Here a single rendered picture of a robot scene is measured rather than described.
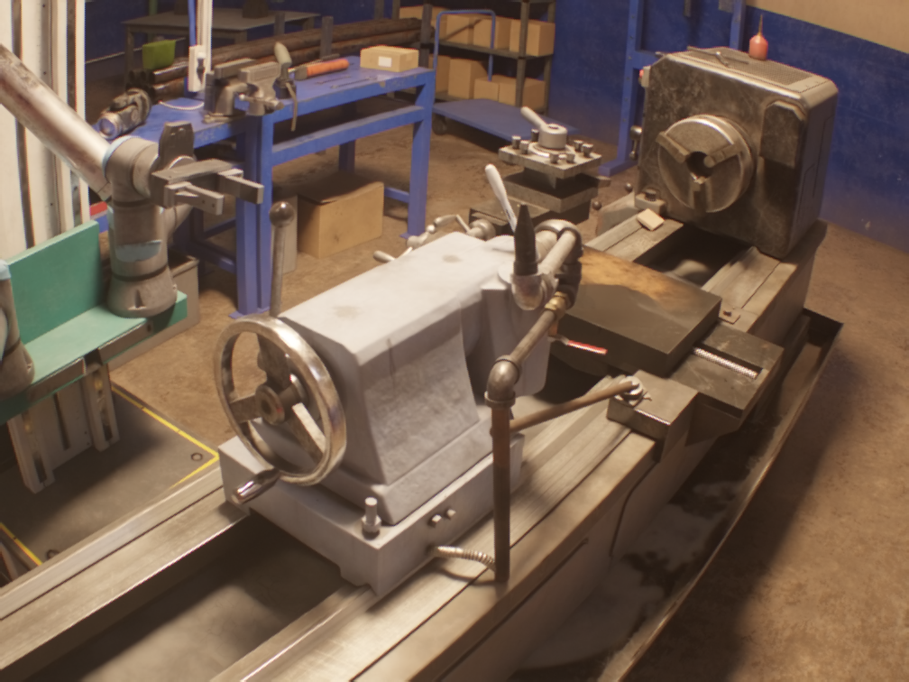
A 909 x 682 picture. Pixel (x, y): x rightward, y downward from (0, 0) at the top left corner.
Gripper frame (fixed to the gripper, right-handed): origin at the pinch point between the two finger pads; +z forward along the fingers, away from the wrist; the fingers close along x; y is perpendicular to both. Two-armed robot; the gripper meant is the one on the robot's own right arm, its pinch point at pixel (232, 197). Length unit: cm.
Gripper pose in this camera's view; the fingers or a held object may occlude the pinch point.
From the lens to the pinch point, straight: 124.3
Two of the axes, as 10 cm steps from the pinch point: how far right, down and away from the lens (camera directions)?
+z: 8.0, 3.4, -5.0
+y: -1.2, 9.0, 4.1
